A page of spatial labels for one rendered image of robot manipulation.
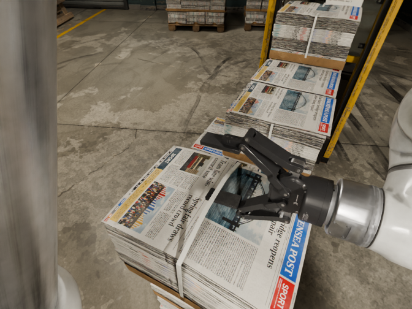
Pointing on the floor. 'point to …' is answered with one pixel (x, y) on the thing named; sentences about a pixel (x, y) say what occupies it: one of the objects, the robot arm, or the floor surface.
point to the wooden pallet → (62, 13)
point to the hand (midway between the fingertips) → (211, 168)
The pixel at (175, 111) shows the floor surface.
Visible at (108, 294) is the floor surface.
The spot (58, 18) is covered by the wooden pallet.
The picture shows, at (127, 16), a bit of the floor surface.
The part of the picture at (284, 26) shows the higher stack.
